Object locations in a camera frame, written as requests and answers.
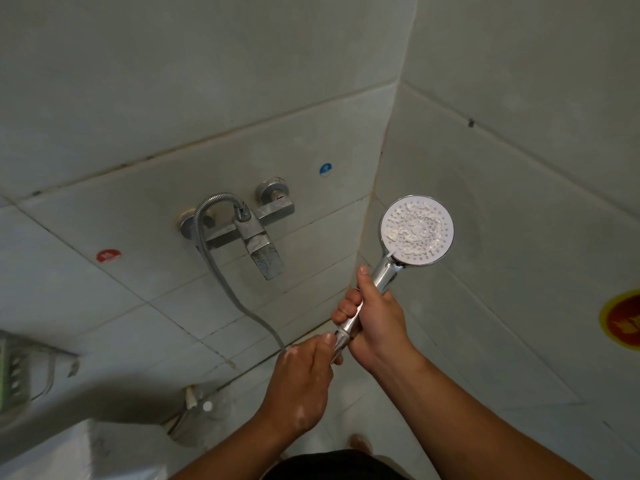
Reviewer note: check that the person's left hand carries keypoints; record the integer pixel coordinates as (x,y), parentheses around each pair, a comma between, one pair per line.
(295,384)

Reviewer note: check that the white appliance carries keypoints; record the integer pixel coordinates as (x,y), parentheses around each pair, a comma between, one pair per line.
(75,452)

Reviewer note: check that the black shorts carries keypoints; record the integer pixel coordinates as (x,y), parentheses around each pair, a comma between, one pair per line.
(340,467)

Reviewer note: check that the blue round sticker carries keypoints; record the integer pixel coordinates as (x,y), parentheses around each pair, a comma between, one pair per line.
(325,169)

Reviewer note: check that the metal wall rack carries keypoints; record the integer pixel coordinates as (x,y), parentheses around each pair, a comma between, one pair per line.
(35,367)

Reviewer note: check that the person's left forearm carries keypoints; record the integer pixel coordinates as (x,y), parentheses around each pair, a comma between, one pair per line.
(235,452)

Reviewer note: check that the person's right hand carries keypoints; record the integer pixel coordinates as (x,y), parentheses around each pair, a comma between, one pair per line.
(380,329)

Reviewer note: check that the large red yellow round sticker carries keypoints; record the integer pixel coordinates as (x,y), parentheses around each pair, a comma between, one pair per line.
(622,319)

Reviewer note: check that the chrome wall mixer faucet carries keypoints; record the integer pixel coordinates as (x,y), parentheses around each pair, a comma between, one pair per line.
(260,237)

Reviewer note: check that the person's right thumb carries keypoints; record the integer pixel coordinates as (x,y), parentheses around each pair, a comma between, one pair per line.
(367,284)

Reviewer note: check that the person's left thumb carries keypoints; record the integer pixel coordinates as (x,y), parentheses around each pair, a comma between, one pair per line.
(320,342)

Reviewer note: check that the person's foot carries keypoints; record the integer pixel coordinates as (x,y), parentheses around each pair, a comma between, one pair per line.
(361,443)

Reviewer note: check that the small red round sticker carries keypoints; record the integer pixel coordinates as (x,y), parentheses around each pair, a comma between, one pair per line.
(108,255)

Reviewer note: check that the chrome handheld shower head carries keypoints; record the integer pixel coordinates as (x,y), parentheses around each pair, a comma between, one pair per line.
(417,229)

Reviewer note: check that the person's right forearm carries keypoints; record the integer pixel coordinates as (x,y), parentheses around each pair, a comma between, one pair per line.
(465,419)

